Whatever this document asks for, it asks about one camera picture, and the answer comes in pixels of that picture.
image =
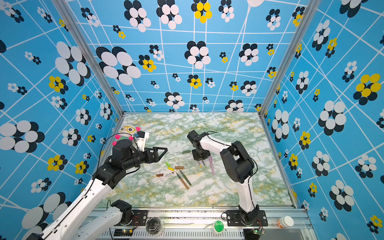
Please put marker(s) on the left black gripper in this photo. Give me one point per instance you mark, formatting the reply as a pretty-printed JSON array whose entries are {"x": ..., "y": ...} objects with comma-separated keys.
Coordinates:
[{"x": 156, "y": 157}]

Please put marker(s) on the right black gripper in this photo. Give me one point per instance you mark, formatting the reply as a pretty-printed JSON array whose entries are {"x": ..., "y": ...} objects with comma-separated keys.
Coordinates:
[{"x": 197, "y": 158}]

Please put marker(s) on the pink gel pen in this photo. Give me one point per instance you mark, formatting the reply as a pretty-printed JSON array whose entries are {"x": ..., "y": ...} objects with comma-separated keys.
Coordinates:
[{"x": 212, "y": 165}]

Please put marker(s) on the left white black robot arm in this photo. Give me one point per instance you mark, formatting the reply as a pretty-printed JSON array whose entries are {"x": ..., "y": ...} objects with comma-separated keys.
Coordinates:
[{"x": 69, "y": 225}]

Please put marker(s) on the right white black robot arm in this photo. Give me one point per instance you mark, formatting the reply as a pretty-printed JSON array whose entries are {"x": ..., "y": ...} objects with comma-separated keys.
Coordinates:
[{"x": 238, "y": 165}]

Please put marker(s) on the white pen brown tip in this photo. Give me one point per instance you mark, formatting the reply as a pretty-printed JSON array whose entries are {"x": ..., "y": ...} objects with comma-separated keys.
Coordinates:
[{"x": 163, "y": 178}]

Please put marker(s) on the green gel pen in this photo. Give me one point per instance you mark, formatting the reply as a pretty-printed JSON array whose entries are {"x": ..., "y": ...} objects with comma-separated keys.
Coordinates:
[{"x": 185, "y": 177}]

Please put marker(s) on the brown gel pen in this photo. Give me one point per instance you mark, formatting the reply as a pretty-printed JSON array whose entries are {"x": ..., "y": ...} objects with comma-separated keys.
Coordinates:
[{"x": 182, "y": 181}]

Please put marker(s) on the white pink plush toy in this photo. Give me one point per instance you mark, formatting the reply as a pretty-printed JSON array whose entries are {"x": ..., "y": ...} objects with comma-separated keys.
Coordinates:
[{"x": 126, "y": 133}]

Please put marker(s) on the green push button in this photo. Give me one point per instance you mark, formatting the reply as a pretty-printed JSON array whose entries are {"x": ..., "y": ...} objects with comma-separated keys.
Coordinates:
[{"x": 218, "y": 227}]

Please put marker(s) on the white orange bottle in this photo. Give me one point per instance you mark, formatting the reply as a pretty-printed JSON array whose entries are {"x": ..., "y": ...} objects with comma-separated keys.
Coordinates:
[{"x": 285, "y": 222}]

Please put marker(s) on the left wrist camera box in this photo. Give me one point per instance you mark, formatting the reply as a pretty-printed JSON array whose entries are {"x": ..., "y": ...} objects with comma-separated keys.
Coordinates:
[{"x": 141, "y": 138}]

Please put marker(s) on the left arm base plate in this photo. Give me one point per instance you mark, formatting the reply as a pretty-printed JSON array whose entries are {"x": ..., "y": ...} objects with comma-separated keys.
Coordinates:
[{"x": 134, "y": 218}]

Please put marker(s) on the aluminium front frame rail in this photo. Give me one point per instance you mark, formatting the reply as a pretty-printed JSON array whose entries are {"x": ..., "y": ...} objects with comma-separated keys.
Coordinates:
[{"x": 191, "y": 217}]

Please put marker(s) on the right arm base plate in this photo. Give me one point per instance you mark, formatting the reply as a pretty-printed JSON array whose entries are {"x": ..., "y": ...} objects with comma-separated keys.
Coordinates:
[{"x": 256, "y": 218}]

